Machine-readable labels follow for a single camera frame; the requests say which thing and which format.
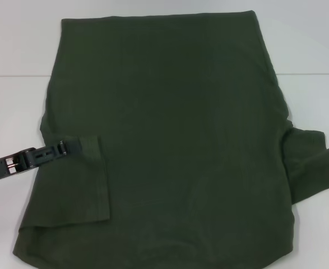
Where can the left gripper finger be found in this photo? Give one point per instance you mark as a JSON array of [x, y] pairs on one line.
[[49, 152]]

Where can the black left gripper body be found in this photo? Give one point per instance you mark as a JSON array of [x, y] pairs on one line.
[[1, 169]]

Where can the dark green shirt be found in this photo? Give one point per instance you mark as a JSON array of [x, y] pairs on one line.
[[175, 126]]

